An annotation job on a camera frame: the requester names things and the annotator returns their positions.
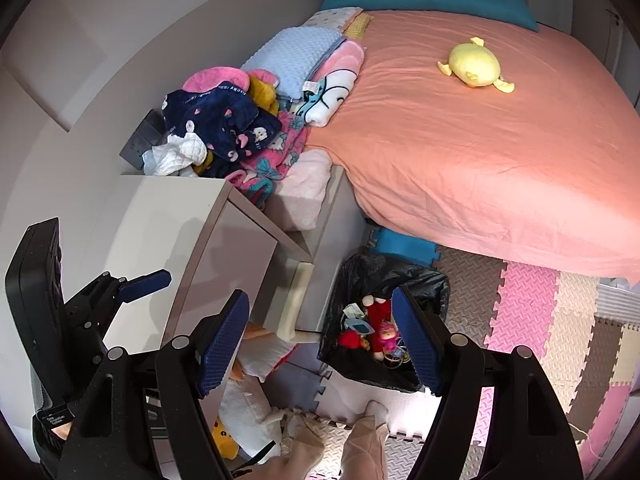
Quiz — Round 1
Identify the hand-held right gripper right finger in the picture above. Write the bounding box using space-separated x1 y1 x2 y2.
391 287 586 480

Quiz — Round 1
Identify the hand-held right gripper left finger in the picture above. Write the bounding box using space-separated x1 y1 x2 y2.
57 290 251 480

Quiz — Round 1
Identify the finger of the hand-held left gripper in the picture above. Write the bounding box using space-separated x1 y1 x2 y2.
67 269 173 331

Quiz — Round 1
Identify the pink doll toy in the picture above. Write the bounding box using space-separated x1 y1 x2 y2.
372 321 401 358

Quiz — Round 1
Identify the black bag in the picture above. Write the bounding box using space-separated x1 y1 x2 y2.
317 254 451 393

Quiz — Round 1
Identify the red white cloth toy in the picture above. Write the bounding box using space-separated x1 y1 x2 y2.
362 296 396 328

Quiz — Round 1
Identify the white plush toy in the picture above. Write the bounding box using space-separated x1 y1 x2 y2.
220 320 301 461

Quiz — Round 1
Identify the white nightstand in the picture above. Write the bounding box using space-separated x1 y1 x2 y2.
120 174 316 356

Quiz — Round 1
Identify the yellow plush toy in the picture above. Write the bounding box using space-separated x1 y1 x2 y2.
210 417 238 458

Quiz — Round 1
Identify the foam puzzle floor mat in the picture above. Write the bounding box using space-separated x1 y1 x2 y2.
220 225 640 480

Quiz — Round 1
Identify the person's right leg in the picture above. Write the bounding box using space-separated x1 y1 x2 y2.
340 400 388 480

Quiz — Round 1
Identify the person's leg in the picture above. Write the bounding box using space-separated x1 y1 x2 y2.
260 407 326 480
340 400 388 480

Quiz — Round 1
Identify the person's left leg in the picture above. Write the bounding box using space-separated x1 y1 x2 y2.
260 407 326 480

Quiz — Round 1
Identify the white quilted cloth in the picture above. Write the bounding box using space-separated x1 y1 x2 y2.
142 132 208 177

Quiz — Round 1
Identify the grey bedside shelf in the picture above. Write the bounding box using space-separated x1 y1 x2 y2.
267 165 373 333

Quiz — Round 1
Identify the black box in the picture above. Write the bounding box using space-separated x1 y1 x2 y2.
120 109 168 171

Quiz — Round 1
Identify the light pink fleece towel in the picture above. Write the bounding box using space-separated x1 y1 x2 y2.
267 149 333 231

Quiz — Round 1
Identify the pink floral blanket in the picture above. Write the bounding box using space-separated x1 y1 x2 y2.
225 110 308 208

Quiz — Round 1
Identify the bed with pink sheet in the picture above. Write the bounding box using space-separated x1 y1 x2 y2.
305 7 640 286

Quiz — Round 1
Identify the pale grey ribbed mat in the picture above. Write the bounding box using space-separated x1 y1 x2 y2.
595 277 640 331

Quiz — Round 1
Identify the pink fleece garment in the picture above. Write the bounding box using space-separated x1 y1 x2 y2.
182 67 278 93

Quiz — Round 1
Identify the mustard yellow garment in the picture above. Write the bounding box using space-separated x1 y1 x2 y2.
250 76 280 116

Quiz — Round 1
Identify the light blue dotted blanket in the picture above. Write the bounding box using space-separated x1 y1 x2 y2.
240 26 346 101

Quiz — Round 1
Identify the pink white cartoon blanket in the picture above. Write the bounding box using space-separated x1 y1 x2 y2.
292 40 366 128

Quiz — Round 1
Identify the yellow plush turtle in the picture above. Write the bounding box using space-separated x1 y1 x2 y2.
437 36 516 93

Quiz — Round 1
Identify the yellow checked cloth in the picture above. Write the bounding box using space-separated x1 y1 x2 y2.
345 12 373 41

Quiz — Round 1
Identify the white patterned pillow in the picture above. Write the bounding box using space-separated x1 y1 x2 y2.
302 6 365 31

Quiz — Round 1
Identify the white cable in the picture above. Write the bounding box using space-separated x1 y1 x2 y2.
570 420 601 461

